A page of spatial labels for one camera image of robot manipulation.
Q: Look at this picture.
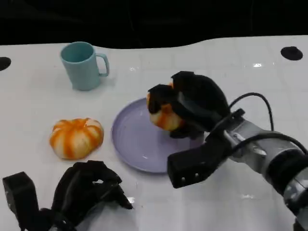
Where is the black backdrop curtain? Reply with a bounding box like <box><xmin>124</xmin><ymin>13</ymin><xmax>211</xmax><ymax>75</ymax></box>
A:
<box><xmin>0</xmin><ymin>0</ymin><xmax>308</xmax><ymax>51</ymax></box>

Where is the lilac plate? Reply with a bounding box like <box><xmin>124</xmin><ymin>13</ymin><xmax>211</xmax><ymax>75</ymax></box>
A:
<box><xmin>111</xmin><ymin>97</ymin><xmax>207</xmax><ymax>174</ymax></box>

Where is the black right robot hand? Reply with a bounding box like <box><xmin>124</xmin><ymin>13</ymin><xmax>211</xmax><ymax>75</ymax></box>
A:
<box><xmin>147</xmin><ymin>71</ymin><xmax>231</xmax><ymax>140</ymax></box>

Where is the pale green mug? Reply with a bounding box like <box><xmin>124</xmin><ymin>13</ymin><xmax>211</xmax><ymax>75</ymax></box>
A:
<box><xmin>60</xmin><ymin>41</ymin><xmax>110</xmax><ymax>91</ymax></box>

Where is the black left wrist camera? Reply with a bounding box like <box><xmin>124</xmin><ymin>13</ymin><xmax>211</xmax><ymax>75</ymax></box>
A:
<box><xmin>2</xmin><ymin>171</ymin><xmax>40</xmax><ymax>230</ymax></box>

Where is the orange white toy bread roll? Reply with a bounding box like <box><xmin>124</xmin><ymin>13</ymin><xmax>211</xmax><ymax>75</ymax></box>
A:
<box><xmin>49</xmin><ymin>117</ymin><xmax>104</xmax><ymax>160</ymax></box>
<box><xmin>146</xmin><ymin>81</ymin><xmax>186</xmax><ymax>131</ymax></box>

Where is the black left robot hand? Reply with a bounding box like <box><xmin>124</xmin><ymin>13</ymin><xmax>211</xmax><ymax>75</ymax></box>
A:
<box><xmin>50</xmin><ymin>160</ymin><xmax>134</xmax><ymax>227</ymax></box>

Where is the black looping arm cable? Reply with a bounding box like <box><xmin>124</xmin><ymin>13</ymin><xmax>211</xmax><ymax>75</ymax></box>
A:
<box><xmin>228</xmin><ymin>92</ymin><xmax>275</xmax><ymax>132</ymax></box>

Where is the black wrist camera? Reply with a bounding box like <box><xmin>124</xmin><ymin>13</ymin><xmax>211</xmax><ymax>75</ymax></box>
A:
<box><xmin>167</xmin><ymin>134</ymin><xmax>231</xmax><ymax>189</ymax></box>
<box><xmin>2</xmin><ymin>171</ymin><xmax>40</xmax><ymax>230</ymax></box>

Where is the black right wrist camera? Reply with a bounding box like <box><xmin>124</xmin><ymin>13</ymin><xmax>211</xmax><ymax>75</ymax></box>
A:
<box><xmin>167</xmin><ymin>134</ymin><xmax>231</xmax><ymax>189</ymax></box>

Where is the black table cable grommet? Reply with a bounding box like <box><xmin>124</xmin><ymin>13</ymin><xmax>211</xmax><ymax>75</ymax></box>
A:
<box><xmin>0</xmin><ymin>57</ymin><xmax>12</xmax><ymax>72</ymax></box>
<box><xmin>280</xmin><ymin>46</ymin><xmax>304</xmax><ymax>61</ymax></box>

